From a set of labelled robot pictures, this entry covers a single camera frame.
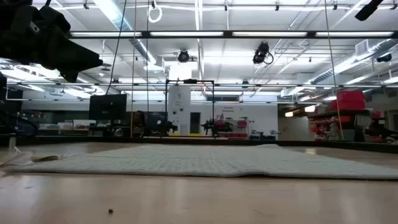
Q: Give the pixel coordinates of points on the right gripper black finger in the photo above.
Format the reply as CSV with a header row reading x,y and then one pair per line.
x,y
368,10

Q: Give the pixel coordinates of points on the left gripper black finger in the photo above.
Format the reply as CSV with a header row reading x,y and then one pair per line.
x,y
71,49
71,65

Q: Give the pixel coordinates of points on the grey microfiber towel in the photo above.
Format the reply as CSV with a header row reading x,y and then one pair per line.
x,y
199,161

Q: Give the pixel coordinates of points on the black computer monitor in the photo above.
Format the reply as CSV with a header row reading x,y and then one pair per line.
x,y
107,107

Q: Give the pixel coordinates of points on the red storage bin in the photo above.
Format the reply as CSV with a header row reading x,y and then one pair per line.
x,y
349,100

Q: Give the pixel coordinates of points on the red shelf rack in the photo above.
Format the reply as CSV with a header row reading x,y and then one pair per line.
x,y
335,123

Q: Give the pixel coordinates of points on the overhead light bar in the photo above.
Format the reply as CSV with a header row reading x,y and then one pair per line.
x,y
227,34

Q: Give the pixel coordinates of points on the round black ceiling camera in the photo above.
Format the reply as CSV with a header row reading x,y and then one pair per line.
x,y
183,56

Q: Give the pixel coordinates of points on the black overhead camera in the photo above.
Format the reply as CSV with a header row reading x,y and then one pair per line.
x,y
260,53

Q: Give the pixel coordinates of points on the black aluminium table frame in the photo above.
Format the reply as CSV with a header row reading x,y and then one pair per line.
x,y
342,145

